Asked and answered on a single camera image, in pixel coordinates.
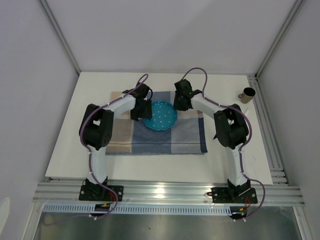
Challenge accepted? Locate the left aluminium frame post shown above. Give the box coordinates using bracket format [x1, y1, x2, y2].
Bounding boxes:
[37, 0, 81, 76]

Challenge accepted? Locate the brown mug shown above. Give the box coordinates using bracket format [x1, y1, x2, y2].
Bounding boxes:
[238, 87, 256, 104]

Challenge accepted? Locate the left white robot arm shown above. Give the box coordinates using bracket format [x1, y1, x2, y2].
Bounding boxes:
[79, 83, 153, 201]

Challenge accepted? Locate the aluminium mounting rail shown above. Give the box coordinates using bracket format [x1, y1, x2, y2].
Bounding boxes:
[32, 179, 305, 207]

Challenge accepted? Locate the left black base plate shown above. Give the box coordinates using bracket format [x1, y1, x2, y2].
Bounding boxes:
[78, 181, 124, 202]

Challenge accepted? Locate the teal dotted plate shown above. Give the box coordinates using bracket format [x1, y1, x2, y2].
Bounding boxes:
[142, 100, 178, 131]

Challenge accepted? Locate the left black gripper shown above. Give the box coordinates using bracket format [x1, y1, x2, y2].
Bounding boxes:
[130, 99, 152, 122]

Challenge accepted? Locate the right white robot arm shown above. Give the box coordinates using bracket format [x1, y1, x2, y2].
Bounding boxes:
[173, 79, 251, 203]

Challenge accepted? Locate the white slotted cable duct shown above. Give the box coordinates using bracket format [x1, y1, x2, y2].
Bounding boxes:
[42, 203, 232, 216]

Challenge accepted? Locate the right aluminium frame post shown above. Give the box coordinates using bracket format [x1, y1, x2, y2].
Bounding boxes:
[255, 0, 306, 80]

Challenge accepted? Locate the blue beige checked cloth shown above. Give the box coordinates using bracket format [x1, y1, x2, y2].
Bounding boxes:
[104, 90, 209, 156]

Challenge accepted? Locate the aluminium frame post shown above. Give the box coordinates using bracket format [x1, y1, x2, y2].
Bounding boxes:
[255, 0, 306, 80]
[37, 0, 81, 76]

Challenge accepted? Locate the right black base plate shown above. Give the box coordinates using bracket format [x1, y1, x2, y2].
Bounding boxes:
[206, 187, 258, 204]

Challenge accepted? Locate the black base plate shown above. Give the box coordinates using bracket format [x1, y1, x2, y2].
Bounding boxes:
[206, 187, 258, 204]
[78, 181, 124, 202]

